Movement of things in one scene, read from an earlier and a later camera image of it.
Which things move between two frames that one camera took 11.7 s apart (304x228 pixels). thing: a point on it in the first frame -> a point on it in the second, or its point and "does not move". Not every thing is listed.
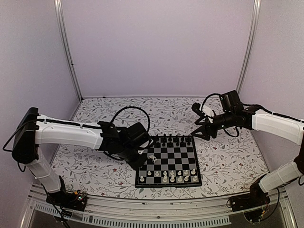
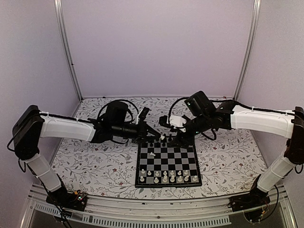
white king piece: [172, 179] does not move
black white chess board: [167, 161] does not move
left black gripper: [138, 164] -> [144, 129]
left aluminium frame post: [58, 13] does not move
